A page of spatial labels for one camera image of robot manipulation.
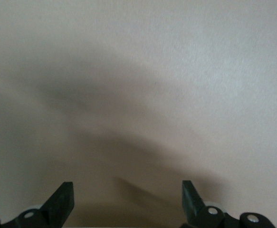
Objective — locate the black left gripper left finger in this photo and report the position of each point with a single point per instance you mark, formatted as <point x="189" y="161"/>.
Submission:
<point x="58" y="206"/>

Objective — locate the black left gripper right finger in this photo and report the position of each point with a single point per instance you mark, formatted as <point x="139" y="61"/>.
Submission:
<point x="193" y="206"/>

